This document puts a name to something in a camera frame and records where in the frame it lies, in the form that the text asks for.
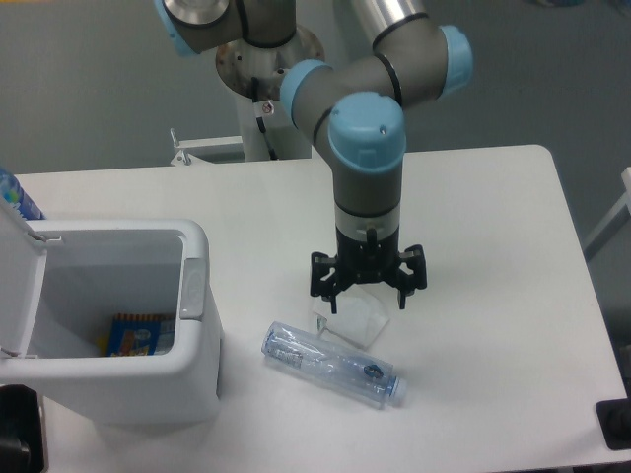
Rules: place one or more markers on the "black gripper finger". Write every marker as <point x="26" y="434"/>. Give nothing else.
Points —
<point x="329" y="277"/>
<point x="407" y="272"/>

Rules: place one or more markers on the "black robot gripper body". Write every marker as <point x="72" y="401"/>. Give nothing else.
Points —
<point x="368" y="261"/>

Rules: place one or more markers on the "white paper tissue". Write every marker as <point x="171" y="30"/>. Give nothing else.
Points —
<point x="359" y="320"/>

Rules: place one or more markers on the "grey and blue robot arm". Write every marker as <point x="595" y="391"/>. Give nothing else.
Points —
<point x="353" y="117"/>

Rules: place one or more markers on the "white plastic trash can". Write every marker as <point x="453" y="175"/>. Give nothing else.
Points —
<point x="98" y="269"/>

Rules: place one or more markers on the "white trash can lid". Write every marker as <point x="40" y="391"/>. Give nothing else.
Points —
<point x="23" y="261"/>

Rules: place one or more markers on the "blue patterned cylinder can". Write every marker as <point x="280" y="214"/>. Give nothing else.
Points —
<point x="13" y="192"/>

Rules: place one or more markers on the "clear plastic water bottle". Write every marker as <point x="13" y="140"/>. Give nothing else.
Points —
<point x="334" y="366"/>

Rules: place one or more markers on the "blue and orange snack wrapper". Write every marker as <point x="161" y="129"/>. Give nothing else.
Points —
<point x="132" y="335"/>

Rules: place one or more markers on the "black clamp bottom right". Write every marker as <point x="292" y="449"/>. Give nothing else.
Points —
<point x="614" y="420"/>

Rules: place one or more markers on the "black device bottom left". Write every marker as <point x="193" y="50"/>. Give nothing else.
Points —
<point x="22" y="447"/>

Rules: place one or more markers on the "white bracket with bolt left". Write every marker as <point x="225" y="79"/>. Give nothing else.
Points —
<point x="222" y="150"/>

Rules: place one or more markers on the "white metal frame right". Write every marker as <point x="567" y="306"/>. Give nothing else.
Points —
<point x="611" y="223"/>

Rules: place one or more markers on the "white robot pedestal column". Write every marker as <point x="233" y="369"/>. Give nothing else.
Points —
<point x="266" y="108"/>

